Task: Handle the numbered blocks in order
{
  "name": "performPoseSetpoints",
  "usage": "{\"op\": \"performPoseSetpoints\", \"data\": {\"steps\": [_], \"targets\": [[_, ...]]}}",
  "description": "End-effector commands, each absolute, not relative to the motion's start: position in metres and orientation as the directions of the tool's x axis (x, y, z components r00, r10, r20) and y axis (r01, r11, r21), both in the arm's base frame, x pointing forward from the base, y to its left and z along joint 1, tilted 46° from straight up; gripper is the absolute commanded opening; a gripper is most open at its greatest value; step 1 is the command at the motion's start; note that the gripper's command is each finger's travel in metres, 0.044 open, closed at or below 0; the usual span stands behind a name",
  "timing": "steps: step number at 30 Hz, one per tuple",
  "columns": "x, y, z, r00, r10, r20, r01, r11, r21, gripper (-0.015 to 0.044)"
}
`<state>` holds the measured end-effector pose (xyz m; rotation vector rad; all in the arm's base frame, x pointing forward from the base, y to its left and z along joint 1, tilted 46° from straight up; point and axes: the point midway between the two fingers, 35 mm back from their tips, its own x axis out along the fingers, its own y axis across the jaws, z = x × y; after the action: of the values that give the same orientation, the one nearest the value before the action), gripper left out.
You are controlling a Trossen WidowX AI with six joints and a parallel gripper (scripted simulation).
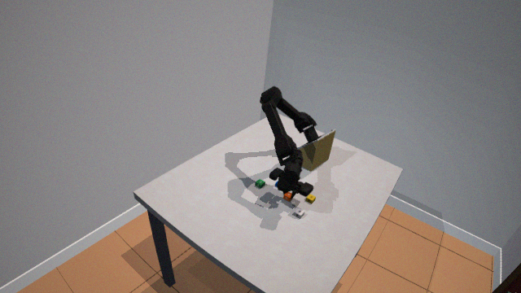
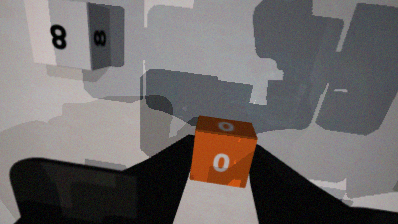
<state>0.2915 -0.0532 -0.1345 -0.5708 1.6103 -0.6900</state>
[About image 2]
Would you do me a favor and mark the grey block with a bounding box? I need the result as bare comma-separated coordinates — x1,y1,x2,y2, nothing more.
24,0,111,71

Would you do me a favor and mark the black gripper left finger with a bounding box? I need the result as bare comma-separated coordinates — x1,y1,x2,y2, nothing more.
9,135,195,224

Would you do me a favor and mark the orange block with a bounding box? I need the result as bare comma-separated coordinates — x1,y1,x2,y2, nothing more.
189,115,258,188

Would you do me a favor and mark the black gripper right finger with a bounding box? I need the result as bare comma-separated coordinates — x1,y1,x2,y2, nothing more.
249,144,398,224

